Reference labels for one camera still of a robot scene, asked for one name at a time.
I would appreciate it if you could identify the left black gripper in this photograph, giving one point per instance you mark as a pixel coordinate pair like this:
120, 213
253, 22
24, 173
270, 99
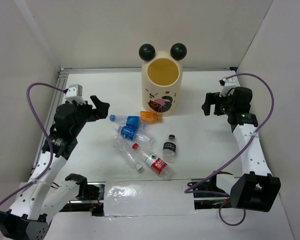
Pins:
102, 108

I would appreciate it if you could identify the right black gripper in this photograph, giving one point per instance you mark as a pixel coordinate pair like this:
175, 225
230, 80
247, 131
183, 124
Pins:
214, 98

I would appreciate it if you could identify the blue-cap clear bottle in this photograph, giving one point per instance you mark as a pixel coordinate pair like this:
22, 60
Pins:
130, 121

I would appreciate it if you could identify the blue-label clear bottle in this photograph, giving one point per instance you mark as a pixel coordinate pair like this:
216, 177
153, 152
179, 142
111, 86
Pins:
132, 134

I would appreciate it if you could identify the clear crushed bottle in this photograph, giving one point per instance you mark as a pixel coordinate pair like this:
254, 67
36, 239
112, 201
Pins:
128, 156

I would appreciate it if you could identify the orange plastic bottle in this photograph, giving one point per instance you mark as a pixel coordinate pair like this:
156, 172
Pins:
151, 117

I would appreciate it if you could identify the black-label small bottle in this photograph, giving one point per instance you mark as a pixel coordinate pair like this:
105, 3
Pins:
169, 149

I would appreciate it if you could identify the red-label red-cap bottle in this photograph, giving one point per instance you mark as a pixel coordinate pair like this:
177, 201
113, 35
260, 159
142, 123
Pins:
154, 162

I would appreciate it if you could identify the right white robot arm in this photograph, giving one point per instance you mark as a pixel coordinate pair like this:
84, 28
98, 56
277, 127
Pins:
257, 188

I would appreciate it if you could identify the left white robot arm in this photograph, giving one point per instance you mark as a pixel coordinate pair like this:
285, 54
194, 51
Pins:
30, 216

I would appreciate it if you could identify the cream bear-ear bin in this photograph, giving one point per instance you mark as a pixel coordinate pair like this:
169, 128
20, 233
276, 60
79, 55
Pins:
161, 77

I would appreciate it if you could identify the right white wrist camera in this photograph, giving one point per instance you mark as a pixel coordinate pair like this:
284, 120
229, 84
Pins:
227, 84

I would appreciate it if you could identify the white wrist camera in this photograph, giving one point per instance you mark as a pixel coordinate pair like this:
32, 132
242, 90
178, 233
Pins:
227, 84
74, 93

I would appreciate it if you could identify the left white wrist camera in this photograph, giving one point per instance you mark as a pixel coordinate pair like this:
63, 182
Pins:
74, 93

